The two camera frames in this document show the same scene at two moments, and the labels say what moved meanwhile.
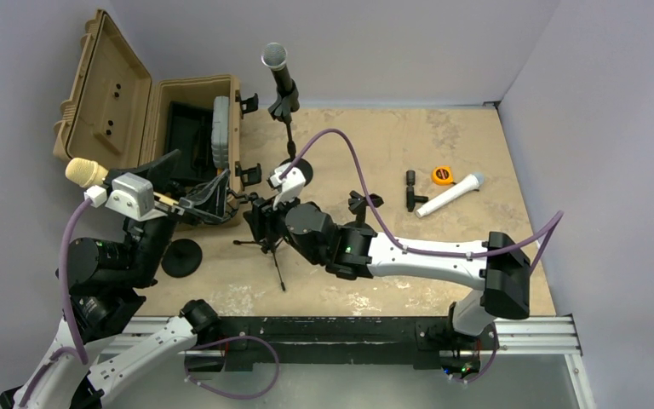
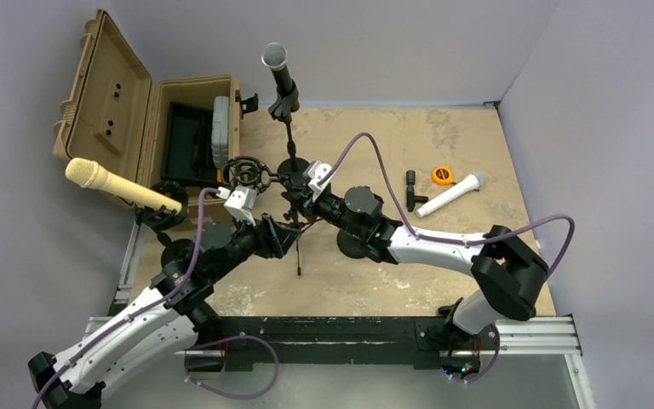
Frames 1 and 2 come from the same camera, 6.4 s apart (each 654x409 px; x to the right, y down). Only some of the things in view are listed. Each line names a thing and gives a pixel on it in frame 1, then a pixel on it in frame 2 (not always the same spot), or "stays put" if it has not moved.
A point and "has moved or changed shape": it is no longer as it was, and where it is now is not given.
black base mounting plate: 426,342 stays put
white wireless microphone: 466,187 stays put
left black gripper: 209,198 to 272,237
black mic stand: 286,102 stays put
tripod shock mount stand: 266,228 has moved or changed shape
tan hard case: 120,116 stays put
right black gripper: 263,205 to 304,200
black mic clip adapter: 410,198 stays put
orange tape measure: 443,175 stays put
